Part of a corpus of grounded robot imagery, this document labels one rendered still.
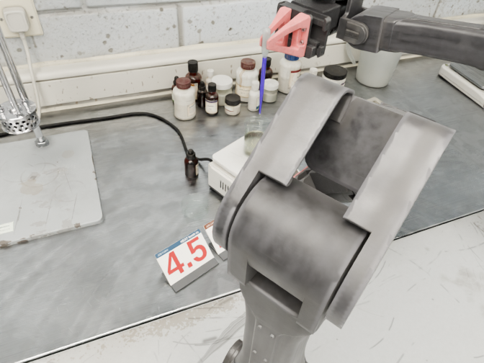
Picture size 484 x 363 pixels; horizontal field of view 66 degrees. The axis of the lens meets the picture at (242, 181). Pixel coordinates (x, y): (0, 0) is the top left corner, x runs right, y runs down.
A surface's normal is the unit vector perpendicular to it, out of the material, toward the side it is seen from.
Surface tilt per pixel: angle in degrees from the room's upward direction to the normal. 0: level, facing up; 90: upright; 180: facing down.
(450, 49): 93
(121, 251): 0
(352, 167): 62
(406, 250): 0
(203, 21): 90
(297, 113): 36
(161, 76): 90
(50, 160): 1
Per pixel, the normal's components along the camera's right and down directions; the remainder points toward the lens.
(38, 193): 0.06, -0.72
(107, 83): 0.37, 0.66
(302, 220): -0.18, -0.45
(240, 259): -0.61, 0.55
